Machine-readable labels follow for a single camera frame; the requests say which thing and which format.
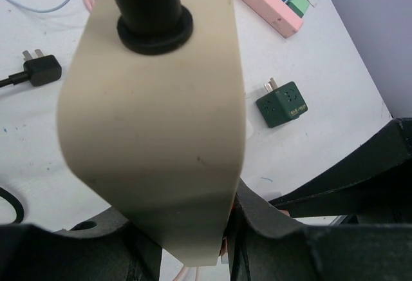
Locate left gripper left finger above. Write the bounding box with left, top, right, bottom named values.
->
left=1, top=208, right=161, bottom=280

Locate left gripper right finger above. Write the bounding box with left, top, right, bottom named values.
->
left=227, top=182, right=411, bottom=280

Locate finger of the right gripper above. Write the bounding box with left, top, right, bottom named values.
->
left=270, top=118, right=411, bottom=218

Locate beige power strip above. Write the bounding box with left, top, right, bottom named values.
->
left=57, top=0, right=246, bottom=267

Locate dark green cube plug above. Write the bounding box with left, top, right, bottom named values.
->
left=256, top=77, right=308, bottom=128

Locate pink power strip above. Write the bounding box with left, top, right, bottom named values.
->
left=242, top=0, right=303, bottom=39

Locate mint green plug adapter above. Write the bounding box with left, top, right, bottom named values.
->
left=286, top=0, right=310, bottom=18

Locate black power cord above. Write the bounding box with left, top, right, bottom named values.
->
left=0, top=0, right=194, bottom=227

